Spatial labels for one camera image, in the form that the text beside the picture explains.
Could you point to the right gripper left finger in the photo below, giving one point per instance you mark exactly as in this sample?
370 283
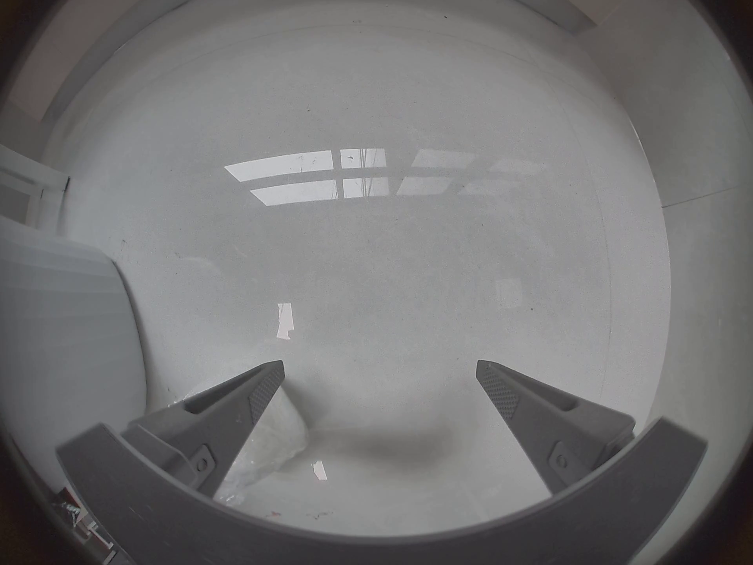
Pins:
212 427

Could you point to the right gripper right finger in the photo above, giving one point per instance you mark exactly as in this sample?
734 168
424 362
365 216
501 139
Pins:
553 427

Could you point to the white trash bin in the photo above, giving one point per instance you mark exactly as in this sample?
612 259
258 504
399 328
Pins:
64 345

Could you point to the crumpled clear wrapper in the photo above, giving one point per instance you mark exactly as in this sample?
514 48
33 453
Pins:
276 439

